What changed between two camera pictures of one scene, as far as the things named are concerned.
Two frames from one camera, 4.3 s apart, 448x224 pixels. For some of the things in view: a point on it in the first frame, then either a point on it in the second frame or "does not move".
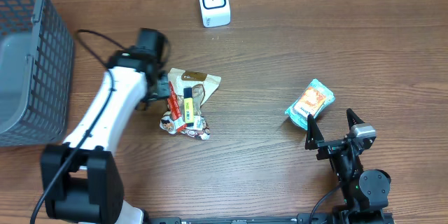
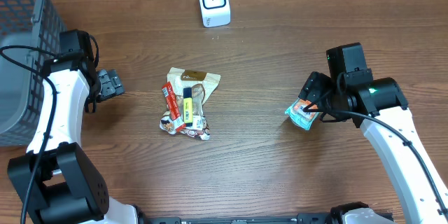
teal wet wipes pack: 316,97 does not move
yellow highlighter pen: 189,106 does not move
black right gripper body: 330,149 to 319,93
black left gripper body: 159,89 to 110,83
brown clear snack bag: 199,129 does not move
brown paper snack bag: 204,86 does not move
